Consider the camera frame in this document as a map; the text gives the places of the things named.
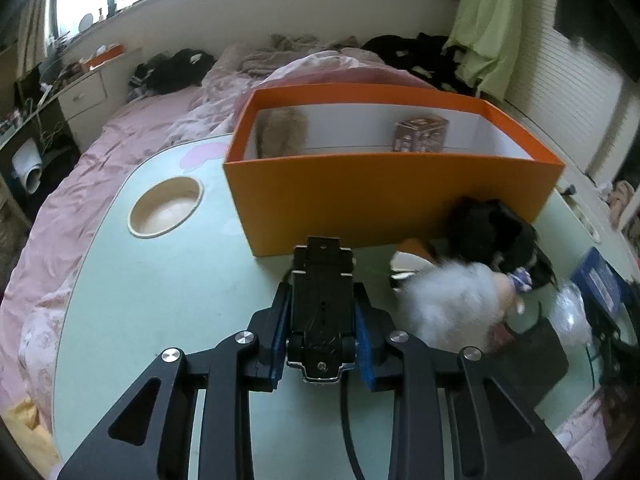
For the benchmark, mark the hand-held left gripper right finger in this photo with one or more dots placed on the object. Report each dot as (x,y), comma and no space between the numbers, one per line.
(364,355)

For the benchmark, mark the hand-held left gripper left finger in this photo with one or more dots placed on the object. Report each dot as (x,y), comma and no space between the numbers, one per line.
(278,325)

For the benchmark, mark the clear plastic bag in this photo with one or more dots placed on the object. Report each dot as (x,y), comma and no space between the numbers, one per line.
(570,310)

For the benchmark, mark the dark blue box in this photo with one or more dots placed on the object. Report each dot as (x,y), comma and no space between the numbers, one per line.
(597,275)

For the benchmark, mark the black square case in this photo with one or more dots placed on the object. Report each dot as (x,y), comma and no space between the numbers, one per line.
(537,365)

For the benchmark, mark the black plush item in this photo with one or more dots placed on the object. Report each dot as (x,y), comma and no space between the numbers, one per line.
(530,255)

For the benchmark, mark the orange cardboard box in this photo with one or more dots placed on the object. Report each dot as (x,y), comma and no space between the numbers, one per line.
(350,200)

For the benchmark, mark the black furry plush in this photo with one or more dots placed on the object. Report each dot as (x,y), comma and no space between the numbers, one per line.
(475,225)

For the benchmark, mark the beige furry pouch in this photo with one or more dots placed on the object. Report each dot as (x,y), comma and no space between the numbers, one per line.
(280,132)

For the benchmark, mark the brown printed small box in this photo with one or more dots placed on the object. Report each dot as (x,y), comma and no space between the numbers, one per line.
(420,135)

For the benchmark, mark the light green cartoon desktop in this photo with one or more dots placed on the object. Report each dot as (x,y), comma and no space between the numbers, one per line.
(175,285)

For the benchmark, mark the orange white small item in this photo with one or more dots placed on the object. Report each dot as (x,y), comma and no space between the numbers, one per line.
(407,260)

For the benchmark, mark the beige soft item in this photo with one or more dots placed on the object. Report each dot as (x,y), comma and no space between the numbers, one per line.
(622,200)

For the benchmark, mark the beige round cup holder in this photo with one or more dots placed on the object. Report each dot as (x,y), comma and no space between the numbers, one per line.
(165,210)

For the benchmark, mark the white slatted panel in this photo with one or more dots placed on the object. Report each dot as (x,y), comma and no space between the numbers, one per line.
(565,110)

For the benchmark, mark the pink floral blanket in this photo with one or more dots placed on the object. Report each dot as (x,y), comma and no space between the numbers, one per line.
(125,135)

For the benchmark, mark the yellow cloth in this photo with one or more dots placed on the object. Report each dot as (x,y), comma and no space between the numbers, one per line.
(25,425)

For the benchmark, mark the beige crumpled cloth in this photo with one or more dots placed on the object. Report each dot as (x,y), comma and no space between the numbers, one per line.
(290,47)

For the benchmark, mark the black white striped clothes pile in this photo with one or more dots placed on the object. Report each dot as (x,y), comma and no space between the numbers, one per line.
(170,67)

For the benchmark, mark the white rolled mat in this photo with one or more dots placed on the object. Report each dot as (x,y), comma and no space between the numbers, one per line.
(27,165)

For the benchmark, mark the white desk with drawers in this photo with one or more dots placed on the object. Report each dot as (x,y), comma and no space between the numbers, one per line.
(85,95)

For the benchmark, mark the orange flat box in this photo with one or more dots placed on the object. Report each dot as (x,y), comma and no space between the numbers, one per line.
(105,57)

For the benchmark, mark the dark hanging cloth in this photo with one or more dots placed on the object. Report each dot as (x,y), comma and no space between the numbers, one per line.
(595,15)

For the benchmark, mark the light green curtain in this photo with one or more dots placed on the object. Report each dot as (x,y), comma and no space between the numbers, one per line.
(485,20)

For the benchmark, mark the beige curtain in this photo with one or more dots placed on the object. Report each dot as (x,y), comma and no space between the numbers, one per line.
(37,20)

